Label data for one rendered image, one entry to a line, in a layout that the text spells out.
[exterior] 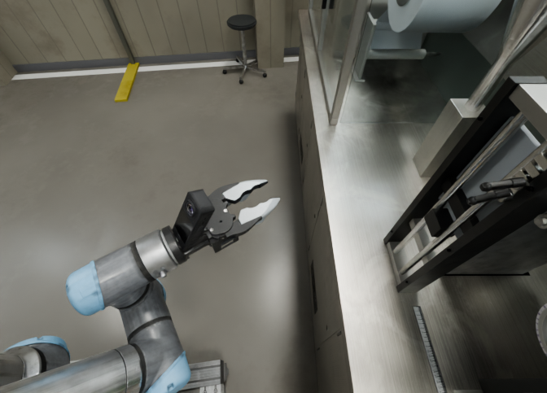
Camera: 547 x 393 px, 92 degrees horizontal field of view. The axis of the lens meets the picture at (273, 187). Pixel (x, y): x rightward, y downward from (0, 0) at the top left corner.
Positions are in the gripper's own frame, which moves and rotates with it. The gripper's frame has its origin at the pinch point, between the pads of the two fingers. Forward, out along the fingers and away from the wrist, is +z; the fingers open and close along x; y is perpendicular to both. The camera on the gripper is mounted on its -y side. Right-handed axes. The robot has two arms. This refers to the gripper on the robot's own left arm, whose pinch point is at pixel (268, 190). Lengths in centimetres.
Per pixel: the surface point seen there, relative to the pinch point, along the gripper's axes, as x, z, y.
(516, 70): 0, 96, 5
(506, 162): 20.5, 31.3, -12.9
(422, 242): 24.4, 29.5, 14.1
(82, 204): -122, -77, 142
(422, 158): 4, 65, 28
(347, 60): -34, 54, 10
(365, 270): 22.8, 21.1, 30.8
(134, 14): -299, 31, 114
